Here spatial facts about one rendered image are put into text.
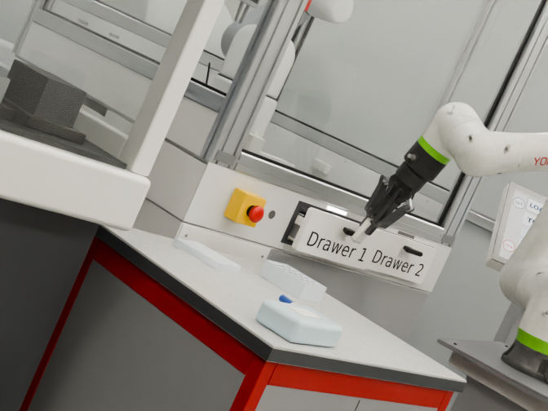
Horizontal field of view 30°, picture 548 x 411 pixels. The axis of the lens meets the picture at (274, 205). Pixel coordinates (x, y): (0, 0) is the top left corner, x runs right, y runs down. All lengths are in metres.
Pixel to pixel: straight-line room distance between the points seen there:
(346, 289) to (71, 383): 0.94
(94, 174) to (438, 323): 2.64
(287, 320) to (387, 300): 1.16
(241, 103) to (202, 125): 0.11
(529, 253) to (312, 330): 0.98
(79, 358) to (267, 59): 0.77
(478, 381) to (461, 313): 1.71
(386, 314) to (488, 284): 1.27
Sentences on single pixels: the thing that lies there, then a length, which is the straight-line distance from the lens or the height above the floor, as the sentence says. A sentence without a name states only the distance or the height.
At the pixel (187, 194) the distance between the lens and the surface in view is 2.30.
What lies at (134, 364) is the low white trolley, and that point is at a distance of 1.96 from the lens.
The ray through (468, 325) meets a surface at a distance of 4.18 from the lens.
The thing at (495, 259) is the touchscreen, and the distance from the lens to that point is 3.14.
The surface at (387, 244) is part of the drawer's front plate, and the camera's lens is 2.78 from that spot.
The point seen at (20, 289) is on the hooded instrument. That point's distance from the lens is 1.90.
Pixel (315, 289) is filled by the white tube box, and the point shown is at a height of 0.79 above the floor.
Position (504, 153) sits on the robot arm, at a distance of 2.34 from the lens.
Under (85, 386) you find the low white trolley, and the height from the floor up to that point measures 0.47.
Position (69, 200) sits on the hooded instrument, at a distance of 1.79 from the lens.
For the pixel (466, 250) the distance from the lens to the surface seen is 4.22.
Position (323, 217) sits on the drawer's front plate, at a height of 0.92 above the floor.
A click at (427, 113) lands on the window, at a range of 2.77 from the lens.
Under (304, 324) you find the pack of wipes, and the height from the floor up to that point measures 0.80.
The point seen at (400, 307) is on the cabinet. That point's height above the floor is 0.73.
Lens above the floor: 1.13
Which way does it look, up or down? 6 degrees down
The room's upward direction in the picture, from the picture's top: 24 degrees clockwise
